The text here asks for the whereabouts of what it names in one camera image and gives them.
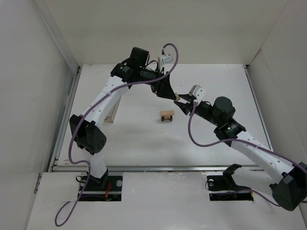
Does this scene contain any long light wood block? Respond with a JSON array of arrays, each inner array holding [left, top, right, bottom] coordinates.
[[160, 110, 175, 116]]

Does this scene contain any dark brown arch block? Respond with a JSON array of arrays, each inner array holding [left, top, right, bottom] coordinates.
[[161, 115, 173, 122]]

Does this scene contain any clear plastic box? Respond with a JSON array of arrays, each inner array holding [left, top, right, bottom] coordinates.
[[104, 97, 121, 123]]

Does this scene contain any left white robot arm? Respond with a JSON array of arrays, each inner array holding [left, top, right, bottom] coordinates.
[[69, 47, 178, 187]]

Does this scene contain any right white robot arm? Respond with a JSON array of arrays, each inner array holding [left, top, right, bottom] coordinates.
[[175, 94, 307, 211]]

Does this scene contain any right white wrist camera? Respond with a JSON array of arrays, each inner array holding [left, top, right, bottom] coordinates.
[[189, 85, 206, 103]]

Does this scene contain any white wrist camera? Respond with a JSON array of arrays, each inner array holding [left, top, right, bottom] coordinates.
[[158, 54, 174, 65], [189, 85, 206, 103]]

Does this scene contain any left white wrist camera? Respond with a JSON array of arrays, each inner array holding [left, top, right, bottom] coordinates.
[[158, 54, 174, 65]]

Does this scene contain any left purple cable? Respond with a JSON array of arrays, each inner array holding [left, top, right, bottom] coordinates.
[[55, 43, 180, 227]]

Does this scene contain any purple cable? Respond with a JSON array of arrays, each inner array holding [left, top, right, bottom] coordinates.
[[55, 43, 180, 227], [187, 102, 307, 207]]

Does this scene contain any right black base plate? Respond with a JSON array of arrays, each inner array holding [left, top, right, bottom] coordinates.
[[206, 174, 254, 201]]

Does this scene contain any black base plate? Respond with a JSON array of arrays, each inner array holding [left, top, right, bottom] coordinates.
[[206, 174, 254, 201], [76, 175, 123, 202]]

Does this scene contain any aluminium left rail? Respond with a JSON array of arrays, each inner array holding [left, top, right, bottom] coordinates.
[[45, 66, 82, 172]]

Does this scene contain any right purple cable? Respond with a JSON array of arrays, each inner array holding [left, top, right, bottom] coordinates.
[[187, 102, 307, 207]]

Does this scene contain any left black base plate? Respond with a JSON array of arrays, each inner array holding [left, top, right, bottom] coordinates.
[[76, 175, 123, 202]]

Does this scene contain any aluminium front rail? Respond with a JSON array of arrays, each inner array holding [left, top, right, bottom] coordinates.
[[49, 165, 281, 173]]

